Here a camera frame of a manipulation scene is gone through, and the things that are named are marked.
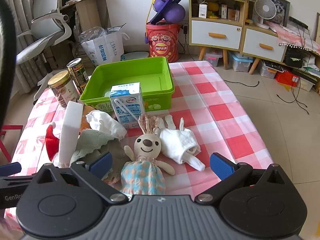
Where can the white cloth with straps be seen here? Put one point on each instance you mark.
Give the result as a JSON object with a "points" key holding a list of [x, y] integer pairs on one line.
{"points": [[179, 144]]}

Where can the green plastic bin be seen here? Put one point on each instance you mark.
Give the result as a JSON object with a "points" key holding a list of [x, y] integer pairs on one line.
{"points": [[153, 74]]}

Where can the red white checkered tablecloth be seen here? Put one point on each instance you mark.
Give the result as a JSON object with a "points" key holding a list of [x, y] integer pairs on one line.
{"points": [[201, 99]]}

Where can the grey white office chair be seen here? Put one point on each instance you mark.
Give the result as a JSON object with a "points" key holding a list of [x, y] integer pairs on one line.
{"points": [[49, 27]]}

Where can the wooden desk shelf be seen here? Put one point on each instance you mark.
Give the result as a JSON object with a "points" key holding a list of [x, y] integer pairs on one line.
{"points": [[91, 13]]}

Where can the white foam block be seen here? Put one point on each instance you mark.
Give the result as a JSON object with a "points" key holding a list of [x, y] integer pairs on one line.
{"points": [[69, 132]]}

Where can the red white santa plush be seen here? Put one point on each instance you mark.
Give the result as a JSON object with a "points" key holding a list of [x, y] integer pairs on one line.
{"points": [[52, 145]]}

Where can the rabbit plush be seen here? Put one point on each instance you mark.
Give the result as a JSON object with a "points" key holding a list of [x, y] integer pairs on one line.
{"points": [[143, 173]]}

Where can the wooden cabinet with drawers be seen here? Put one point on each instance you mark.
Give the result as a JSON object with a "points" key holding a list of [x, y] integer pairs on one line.
{"points": [[233, 26]]}

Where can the purple bounce ball toy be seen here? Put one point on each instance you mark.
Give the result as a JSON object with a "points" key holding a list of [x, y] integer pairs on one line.
{"points": [[169, 10]]}

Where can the blue white milk carton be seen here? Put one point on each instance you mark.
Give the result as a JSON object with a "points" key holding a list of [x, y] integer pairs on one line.
{"points": [[127, 103]]}

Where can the clear storage box blue lid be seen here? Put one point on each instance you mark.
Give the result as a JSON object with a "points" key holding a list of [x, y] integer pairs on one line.
{"points": [[239, 62]]}

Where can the white desk fan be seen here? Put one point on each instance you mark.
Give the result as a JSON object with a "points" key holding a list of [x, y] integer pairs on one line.
{"points": [[265, 10]]}

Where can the red box on floor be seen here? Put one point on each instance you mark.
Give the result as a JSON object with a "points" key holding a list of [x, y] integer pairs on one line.
{"points": [[287, 78]]}

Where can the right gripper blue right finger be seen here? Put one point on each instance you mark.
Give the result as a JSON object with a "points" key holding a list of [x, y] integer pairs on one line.
{"points": [[231, 175]]}

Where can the tall green gold can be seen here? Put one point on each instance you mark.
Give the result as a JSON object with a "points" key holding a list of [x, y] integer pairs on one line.
{"points": [[78, 74]]}

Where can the white blue paper bag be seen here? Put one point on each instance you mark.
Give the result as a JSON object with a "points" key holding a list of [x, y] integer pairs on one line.
{"points": [[104, 46]]}

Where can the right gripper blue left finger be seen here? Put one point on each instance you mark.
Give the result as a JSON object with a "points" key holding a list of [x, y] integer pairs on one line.
{"points": [[90, 175]]}

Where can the framed black white picture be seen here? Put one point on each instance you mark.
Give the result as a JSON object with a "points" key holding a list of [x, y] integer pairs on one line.
{"points": [[282, 15]]}

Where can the gold lid cookie jar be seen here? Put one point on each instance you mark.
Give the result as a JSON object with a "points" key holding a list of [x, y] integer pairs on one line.
{"points": [[63, 88]]}

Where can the orange brown plush toy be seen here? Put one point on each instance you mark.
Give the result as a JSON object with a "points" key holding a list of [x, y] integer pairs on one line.
{"points": [[84, 123]]}

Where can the red chip-print bucket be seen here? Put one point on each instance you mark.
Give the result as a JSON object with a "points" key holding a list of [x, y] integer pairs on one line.
{"points": [[163, 40]]}

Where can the grey green towel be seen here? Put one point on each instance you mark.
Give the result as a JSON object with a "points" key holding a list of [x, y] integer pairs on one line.
{"points": [[91, 144]]}

